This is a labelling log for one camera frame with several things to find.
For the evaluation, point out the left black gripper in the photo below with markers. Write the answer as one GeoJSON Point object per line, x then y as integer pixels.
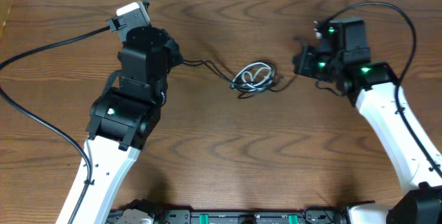
{"type": "Point", "coordinates": [173, 47]}

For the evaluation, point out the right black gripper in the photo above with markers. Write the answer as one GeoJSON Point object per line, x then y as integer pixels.
{"type": "Point", "coordinates": [302, 67]}

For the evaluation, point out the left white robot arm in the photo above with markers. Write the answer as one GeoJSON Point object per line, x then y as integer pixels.
{"type": "Point", "coordinates": [121, 119]}

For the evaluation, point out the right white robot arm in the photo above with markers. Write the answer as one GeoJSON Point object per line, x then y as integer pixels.
{"type": "Point", "coordinates": [343, 57]}

